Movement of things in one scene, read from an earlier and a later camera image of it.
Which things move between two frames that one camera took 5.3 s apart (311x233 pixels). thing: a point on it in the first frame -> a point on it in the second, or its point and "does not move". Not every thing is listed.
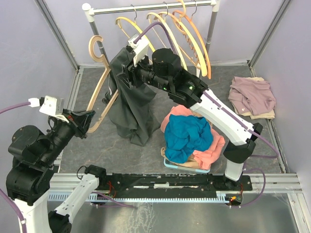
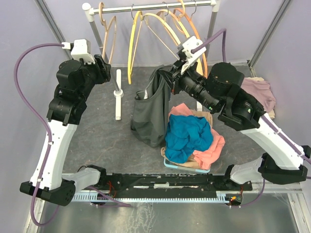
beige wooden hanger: [92, 42] -> [104, 22]
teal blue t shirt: [185, 134] does not move
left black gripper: [81, 123] -> [104, 73]
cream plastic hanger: [176, 44] -> [160, 17]
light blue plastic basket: [169, 164] does not move
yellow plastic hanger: [150, 44] -> [139, 16]
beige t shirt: [190, 162] does not move
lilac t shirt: [251, 96] does not move
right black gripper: [133, 71] -> [175, 77]
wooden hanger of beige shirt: [168, 15] -> [165, 11]
